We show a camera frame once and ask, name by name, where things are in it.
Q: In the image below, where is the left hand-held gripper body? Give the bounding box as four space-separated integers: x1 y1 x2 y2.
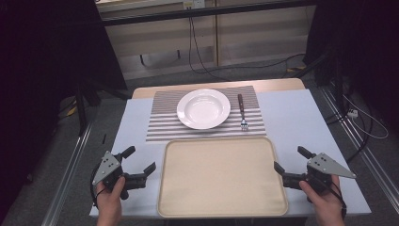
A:
91 151 141 201

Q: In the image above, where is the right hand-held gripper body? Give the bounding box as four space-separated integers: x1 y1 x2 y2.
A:
291 152 358 203

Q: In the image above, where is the person's right hand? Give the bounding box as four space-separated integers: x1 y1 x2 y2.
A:
297 174 348 220

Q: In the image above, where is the person's left hand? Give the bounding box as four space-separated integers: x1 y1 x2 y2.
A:
94 176 127 218

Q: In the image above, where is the white table cover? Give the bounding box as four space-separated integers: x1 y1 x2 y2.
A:
88 89 373 218

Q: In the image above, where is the grey striped placemat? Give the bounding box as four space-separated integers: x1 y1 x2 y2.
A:
145 85 268 143

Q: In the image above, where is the beige plastic tray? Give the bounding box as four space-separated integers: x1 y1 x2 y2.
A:
156 136 289 218

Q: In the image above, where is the black metal stand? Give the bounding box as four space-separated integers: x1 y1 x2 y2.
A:
291 46 346 117
72 76 130 137

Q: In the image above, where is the white deep plate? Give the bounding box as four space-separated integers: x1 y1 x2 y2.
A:
176 89 231 131

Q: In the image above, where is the black curtain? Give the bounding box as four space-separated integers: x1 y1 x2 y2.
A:
304 0 399 135
0 0 128 220

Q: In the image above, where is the beige wooden cabinet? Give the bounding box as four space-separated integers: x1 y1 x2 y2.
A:
95 0 317 81

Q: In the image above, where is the black horizontal bar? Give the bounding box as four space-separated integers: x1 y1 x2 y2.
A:
99 0 316 28

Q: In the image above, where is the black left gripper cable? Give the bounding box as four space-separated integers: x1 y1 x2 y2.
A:
89 169 104 210

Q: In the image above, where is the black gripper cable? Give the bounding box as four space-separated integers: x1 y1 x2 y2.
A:
89 169 104 210
328 180 348 219

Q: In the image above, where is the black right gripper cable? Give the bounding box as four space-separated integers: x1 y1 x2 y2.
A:
328 180 348 219

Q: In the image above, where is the aluminium floor rail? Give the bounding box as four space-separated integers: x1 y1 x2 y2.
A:
319 84 399 215
40 121 94 226

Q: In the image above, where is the thick black cable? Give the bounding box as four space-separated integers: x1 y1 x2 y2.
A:
325 100 375 164

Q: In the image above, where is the white cable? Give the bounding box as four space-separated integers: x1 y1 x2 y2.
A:
342 93 390 140

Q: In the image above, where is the fork with brown handle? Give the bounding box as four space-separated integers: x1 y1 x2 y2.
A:
236 93 249 132

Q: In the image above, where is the black floor cable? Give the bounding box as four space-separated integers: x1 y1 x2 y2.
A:
219 52 308 79

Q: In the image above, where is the black hanging cable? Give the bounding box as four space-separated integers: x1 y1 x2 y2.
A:
187 16 231 82

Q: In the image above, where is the white wall socket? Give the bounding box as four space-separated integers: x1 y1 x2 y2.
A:
183 0 206 9

